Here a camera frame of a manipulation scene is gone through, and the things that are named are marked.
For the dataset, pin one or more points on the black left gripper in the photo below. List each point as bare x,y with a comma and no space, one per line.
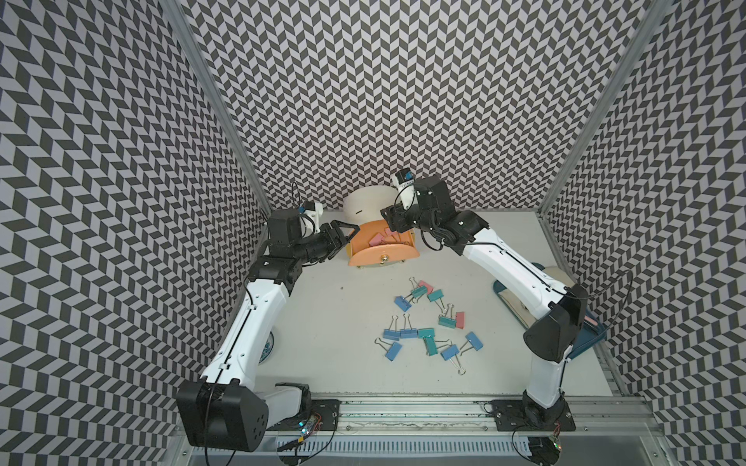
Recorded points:
335,241

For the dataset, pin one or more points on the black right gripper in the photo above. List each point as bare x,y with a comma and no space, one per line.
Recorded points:
396,217

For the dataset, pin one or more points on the pink binder clip top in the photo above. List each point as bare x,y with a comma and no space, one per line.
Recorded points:
415,283

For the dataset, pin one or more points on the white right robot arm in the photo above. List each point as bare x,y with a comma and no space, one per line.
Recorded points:
558,310

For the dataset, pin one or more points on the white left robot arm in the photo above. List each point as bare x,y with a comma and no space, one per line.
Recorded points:
222,409

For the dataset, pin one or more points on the white round drawer cabinet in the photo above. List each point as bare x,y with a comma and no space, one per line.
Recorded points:
365,204

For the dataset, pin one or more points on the green binder clip top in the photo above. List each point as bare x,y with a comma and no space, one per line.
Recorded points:
417,293

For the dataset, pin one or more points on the green binder clip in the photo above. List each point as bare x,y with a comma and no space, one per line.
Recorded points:
417,293
434,347
436,297
447,318
426,333

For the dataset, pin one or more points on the blue binder clip upper left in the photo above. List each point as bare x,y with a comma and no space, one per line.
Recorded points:
403,302

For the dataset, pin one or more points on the green binder clip upper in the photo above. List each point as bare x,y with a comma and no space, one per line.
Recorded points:
436,297

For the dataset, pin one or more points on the green binder clip middle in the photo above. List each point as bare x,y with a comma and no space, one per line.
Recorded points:
447,318

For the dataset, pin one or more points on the green binder clip centre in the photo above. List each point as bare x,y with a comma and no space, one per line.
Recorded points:
426,333

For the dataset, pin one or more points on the blue binder clip bottom left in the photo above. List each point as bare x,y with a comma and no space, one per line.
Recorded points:
391,348

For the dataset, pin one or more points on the green binder clip bottom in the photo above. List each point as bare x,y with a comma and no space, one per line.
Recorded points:
434,347

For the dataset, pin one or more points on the blue binder clip right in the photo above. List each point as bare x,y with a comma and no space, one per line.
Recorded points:
472,343

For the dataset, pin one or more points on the blue patterned bowl near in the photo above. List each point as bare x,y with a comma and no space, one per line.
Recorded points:
268,347

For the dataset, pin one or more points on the beige cloth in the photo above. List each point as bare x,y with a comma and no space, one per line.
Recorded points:
517,307

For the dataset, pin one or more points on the teal cutting board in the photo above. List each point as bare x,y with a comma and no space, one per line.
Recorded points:
593,330

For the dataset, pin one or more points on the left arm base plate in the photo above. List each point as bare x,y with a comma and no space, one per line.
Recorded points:
323,413

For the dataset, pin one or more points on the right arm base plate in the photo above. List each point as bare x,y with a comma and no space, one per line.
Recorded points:
524,414

